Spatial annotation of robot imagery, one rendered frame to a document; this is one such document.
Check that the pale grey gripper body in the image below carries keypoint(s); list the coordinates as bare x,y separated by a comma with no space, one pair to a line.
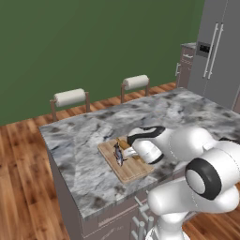
130,152

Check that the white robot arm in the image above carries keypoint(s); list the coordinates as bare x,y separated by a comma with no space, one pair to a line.
200,162

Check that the grey steel fridge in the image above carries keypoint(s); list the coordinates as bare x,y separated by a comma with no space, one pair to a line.
218,62

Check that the brown island drawer front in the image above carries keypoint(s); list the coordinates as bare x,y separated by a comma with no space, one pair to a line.
115,212

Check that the brown island cabinet door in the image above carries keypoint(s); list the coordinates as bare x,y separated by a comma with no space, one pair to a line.
112,232

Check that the wooden cutting board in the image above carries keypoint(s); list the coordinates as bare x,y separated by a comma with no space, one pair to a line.
131,172

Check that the brown cupboard run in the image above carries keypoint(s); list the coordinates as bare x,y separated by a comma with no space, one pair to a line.
185,67

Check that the dark raw meat piece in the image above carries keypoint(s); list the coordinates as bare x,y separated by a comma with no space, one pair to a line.
118,154

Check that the wooden stool with white cushion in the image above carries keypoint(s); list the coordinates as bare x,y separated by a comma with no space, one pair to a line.
69,97
135,82

